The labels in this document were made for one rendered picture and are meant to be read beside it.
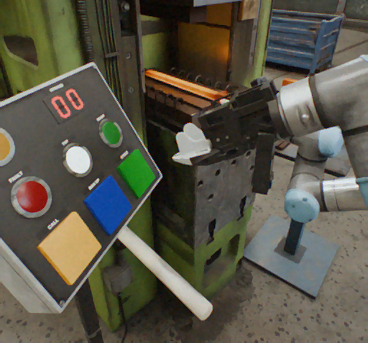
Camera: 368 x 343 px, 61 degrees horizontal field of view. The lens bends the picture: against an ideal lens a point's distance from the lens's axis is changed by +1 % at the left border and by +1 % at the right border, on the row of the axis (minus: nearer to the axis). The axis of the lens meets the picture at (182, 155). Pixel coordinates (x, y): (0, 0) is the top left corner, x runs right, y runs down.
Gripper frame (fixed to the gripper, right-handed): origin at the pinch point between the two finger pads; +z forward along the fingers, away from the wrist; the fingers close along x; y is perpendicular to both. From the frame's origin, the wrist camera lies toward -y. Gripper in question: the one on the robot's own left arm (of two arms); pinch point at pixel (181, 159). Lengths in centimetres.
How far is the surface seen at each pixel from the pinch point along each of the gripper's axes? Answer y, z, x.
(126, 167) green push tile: 2.8, 10.5, 2.3
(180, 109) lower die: 0.9, 17.4, -37.8
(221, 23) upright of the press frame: 17, 7, -75
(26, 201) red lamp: 9.4, 10.8, 21.5
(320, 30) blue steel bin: -50, -2, -407
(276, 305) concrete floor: -105, 30, -52
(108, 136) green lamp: 9.4, 10.8, 1.5
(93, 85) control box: 18.5, 11.2, -2.7
